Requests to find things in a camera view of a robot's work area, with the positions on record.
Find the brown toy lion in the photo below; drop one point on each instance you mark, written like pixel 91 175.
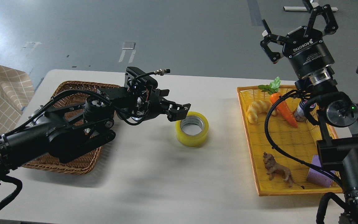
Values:
pixel 274 168

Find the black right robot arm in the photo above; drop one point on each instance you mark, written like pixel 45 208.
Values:
pixel 326 107

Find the beige checked cloth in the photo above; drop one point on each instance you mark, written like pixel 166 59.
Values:
pixel 16 91

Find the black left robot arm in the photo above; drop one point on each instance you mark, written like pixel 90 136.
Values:
pixel 75 122

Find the small dark jar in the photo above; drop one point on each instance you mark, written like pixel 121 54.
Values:
pixel 298 113

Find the toy carrot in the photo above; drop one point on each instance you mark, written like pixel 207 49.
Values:
pixel 273 90

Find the purple foam cube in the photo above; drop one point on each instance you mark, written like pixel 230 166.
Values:
pixel 317 178

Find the yellow woven tray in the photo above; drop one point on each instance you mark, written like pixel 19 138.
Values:
pixel 299 142

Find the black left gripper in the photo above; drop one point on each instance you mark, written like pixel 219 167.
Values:
pixel 155 104

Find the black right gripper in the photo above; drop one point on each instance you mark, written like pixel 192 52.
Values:
pixel 310 57

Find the white metal stand base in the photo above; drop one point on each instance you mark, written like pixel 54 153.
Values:
pixel 304 9

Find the yellow tape roll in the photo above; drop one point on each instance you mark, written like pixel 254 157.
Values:
pixel 193 130

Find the toy croissant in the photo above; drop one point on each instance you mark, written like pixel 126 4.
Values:
pixel 255 108

